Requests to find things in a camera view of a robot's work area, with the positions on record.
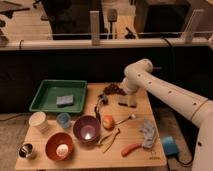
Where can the light blue cloth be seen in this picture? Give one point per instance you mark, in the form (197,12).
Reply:
(149,134)

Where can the purple bowl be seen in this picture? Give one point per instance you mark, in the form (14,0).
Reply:
(87,129)

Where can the small blue cup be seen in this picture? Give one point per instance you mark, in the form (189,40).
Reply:
(64,120)

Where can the blue sponge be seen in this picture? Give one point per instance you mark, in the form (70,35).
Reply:
(65,100)

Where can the grey horizontal rail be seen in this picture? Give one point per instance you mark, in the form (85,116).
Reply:
(103,44)

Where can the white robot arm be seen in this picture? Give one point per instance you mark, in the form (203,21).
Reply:
(194,107)

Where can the dark red grape bunch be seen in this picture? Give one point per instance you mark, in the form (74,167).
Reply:
(114,89)

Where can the red bowl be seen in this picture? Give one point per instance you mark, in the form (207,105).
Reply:
(59,146)

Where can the red apple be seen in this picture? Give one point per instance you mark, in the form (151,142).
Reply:
(108,122)

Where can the white paper cup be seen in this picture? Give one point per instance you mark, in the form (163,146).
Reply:
(39,121)

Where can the small metal cup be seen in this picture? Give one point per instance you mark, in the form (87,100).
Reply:
(27,151)

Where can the yellow tongs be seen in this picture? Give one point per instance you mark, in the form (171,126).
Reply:
(106,141)

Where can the orange carrot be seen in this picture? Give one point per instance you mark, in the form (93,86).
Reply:
(130,148)

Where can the wooden board table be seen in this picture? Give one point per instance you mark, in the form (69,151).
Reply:
(88,157)

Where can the green plastic tray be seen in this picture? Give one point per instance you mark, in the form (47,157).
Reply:
(49,91)

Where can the grey rectangular block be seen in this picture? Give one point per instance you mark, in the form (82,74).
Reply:
(123,101)

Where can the black handled tool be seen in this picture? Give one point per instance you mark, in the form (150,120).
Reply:
(102,100)

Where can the blue box on floor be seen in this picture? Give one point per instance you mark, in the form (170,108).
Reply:
(169,145)

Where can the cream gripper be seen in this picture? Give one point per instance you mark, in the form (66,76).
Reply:
(131,98)

